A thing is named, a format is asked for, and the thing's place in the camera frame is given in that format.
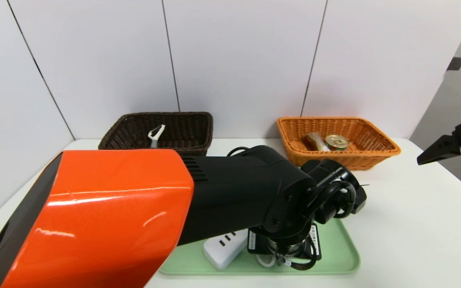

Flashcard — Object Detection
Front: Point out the green plastic tray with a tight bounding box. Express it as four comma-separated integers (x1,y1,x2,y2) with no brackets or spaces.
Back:
158,218,361,276

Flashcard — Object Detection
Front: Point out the orange wicker basket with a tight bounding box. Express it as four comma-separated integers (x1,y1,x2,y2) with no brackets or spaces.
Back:
277,116,402,171

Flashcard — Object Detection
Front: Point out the chocolate pack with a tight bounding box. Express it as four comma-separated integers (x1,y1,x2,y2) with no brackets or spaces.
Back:
305,132,330,152

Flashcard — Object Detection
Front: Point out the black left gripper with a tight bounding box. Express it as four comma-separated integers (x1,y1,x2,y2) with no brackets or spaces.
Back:
247,223,322,260

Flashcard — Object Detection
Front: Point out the dark brown wicker basket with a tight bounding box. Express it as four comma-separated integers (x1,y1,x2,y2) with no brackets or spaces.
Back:
98,112,214,156

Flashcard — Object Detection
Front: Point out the tin can with gold lid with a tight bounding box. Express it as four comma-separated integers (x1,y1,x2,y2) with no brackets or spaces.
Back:
325,134,350,152

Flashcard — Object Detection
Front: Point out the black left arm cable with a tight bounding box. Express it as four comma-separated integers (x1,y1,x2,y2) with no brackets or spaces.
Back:
226,146,358,271

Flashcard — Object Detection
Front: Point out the peeler with grey handle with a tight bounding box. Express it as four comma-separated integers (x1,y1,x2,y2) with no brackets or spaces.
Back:
147,125,166,148

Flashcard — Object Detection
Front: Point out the white power strip with cord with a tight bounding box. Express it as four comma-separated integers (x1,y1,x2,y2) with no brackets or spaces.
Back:
203,229,276,271

